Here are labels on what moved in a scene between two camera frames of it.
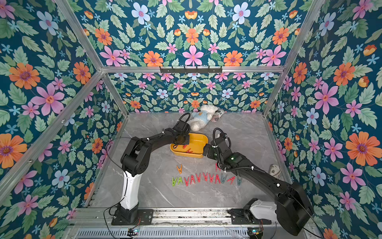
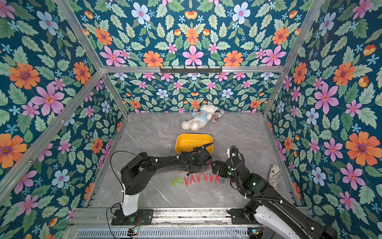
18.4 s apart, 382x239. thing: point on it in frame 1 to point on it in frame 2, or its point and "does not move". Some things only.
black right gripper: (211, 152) to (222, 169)
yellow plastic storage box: (195, 148) does not move
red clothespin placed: (217, 178) does not move
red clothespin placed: (198, 178) does not move
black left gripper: (187, 142) to (205, 167)
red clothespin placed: (211, 178) does not move
